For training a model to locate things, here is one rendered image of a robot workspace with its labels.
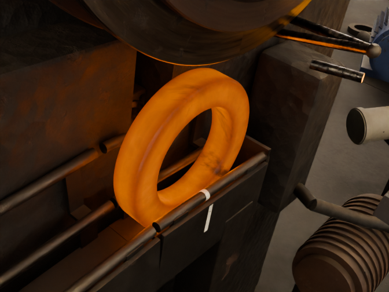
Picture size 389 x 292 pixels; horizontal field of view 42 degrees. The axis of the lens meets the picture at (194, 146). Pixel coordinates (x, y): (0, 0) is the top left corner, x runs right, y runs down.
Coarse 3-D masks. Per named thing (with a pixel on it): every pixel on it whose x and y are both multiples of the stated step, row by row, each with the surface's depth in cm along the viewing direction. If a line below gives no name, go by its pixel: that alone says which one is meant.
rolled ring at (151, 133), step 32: (160, 96) 48; (192, 96) 48; (224, 96) 52; (160, 128) 46; (224, 128) 58; (128, 160) 48; (160, 160) 49; (224, 160) 60; (128, 192) 49; (160, 192) 57; (192, 192) 59
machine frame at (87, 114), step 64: (0, 0) 42; (320, 0) 77; (0, 64) 40; (64, 64) 44; (128, 64) 50; (256, 64) 71; (0, 128) 41; (64, 128) 47; (128, 128) 55; (0, 192) 45; (64, 192) 52; (0, 256) 49; (64, 256) 57; (256, 256) 116
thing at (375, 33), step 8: (384, 16) 259; (376, 24) 254; (384, 24) 247; (376, 32) 246; (384, 32) 234; (376, 40) 237; (384, 40) 234; (384, 48) 236; (384, 56) 237; (368, 64) 261; (376, 64) 241; (384, 64) 239; (368, 72) 258; (376, 72) 245; (384, 72) 241; (384, 80) 245
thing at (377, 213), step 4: (384, 196) 52; (388, 196) 52; (380, 200) 53; (384, 200) 53; (388, 200) 52; (380, 204) 53; (384, 204) 53; (388, 204) 52; (376, 208) 54; (380, 208) 53; (384, 208) 53; (388, 208) 53; (376, 212) 54; (380, 212) 53; (384, 212) 53; (388, 212) 53; (376, 216) 54; (380, 216) 54; (384, 216) 53; (388, 216) 53; (384, 220) 54; (388, 220) 53; (388, 224) 53
